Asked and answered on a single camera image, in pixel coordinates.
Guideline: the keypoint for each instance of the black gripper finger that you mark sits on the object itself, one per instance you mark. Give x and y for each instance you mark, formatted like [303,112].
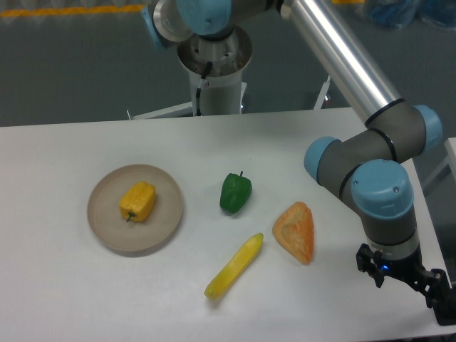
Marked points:
[435,287]
[370,262]

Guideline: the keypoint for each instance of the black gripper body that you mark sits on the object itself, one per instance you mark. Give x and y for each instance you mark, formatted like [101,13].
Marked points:
[408,270]

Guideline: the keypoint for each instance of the yellow bell pepper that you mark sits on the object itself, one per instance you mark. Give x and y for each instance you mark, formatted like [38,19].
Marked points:
[137,203]

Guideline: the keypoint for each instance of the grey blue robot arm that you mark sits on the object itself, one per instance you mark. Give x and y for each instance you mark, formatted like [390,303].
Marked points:
[364,172]

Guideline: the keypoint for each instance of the green bell pepper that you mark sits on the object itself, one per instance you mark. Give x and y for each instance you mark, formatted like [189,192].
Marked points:
[236,190]

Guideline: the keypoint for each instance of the beige round plate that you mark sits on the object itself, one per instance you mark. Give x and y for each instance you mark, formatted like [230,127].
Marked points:
[134,238]

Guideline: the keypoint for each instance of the orange triangular bread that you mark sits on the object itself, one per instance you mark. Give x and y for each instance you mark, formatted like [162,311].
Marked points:
[294,231]

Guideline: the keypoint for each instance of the yellow corn cob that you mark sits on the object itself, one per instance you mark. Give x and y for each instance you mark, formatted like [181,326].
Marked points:
[235,267]

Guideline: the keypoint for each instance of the blue plastic bag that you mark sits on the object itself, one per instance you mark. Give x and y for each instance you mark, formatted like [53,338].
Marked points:
[399,14]

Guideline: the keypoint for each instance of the yellow floor tape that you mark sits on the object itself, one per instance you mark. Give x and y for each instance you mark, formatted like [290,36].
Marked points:
[71,10]

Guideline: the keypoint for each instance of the white metal frame bar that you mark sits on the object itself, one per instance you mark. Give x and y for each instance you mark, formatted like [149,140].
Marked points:
[324,96]

